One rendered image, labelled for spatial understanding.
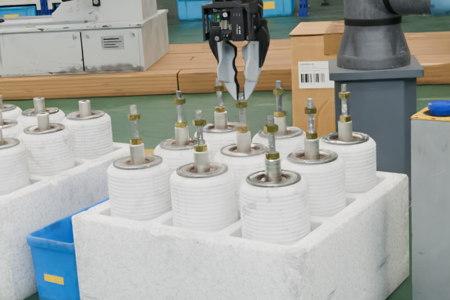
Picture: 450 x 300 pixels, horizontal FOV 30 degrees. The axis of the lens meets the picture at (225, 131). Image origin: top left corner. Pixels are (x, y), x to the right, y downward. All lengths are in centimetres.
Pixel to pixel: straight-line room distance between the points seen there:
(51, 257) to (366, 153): 53
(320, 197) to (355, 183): 12
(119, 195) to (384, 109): 66
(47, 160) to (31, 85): 178
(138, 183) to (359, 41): 65
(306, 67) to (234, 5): 115
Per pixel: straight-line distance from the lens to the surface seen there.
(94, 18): 346
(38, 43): 336
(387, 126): 172
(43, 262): 142
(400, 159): 174
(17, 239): 145
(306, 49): 234
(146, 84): 320
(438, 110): 122
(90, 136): 162
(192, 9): 589
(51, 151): 154
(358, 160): 132
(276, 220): 112
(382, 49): 171
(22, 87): 333
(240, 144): 130
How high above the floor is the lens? 58
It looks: 13 degrees down
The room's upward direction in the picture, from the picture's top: 3 degrees counter-clockwise
